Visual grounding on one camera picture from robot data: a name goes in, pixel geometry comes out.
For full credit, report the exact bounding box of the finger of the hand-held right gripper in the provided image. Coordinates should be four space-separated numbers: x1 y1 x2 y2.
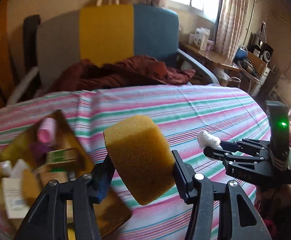
203 146 272 183
219 139 271 155

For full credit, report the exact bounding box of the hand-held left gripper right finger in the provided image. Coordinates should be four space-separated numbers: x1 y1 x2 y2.
172 150 272 240

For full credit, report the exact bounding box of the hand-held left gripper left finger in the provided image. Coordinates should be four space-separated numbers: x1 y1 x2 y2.
14 154 116 240

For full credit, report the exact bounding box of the gold tin box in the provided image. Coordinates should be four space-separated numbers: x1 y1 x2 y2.
0 109 132 238

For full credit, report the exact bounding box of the yellow sponge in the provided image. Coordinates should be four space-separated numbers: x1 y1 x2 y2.
103 115 176 206

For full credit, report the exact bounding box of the white plastic bag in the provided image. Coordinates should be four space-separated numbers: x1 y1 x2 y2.
197 130 223 160

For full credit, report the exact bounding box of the green label box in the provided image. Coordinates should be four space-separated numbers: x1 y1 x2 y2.
45 149 79 165

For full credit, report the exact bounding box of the purple pouch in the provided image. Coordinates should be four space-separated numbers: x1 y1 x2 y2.
29 141 51 164

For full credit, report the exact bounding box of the pink hair roller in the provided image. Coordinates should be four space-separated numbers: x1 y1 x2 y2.
37 118 58 146

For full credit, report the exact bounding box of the white cardboard box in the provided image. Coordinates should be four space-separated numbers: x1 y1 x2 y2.
2 177 31 219

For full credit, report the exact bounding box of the white shelf unit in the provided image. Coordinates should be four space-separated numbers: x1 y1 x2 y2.
241 60 271 93

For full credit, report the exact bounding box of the striped tablecloth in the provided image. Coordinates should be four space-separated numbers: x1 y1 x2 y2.
0 84 286 240

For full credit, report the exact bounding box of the black speaker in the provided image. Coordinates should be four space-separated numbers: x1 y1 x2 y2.
251 42 273 63

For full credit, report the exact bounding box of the blue round object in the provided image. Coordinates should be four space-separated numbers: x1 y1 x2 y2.
236 45 248 60

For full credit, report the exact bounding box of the wooden side shelf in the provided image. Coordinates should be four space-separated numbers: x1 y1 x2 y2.
179 41 241 73

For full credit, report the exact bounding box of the maroon jacket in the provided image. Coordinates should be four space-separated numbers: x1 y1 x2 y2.
47 56 196 93

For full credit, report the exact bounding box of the white blue box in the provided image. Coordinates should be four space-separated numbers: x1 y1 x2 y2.
194 29 210 48

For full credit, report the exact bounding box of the grey yellow blue chair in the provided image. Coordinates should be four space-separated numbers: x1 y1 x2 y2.
7 4 220 103

